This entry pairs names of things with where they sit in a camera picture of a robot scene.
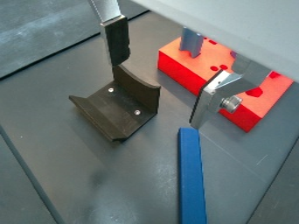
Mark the light blue notched peg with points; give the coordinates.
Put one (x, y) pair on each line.
(191, 42)

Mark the purple cylinder peg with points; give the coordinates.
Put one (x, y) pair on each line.
(234, 54)

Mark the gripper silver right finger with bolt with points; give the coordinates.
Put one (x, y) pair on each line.
(219, 92)

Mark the blue rectangular bar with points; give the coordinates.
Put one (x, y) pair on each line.
(191, 189)

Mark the black curved fixture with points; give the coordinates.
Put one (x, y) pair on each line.
(121, 106)

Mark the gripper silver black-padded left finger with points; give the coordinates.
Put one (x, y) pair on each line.
(113, 28)

